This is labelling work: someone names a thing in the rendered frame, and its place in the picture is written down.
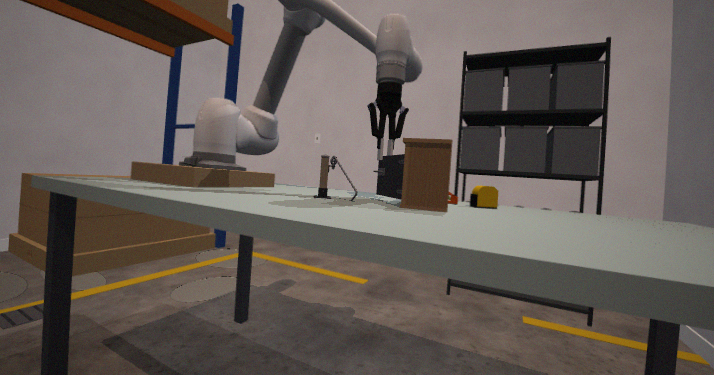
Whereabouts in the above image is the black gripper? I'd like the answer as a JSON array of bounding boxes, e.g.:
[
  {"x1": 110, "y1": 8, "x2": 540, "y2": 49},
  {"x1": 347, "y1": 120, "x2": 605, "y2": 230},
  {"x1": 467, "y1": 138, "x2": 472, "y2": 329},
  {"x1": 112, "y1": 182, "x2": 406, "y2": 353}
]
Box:
[{"x1": 367, "y1": 82, "x2": 409, "y2": 160}]

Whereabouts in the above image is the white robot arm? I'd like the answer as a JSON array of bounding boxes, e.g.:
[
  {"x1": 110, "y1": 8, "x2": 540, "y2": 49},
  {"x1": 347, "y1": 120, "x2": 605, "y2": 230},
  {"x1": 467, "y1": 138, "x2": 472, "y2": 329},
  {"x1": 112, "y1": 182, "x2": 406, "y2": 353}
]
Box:
[{"x1": 179, "y1": 0, "x2": 422, "y2": 171}]

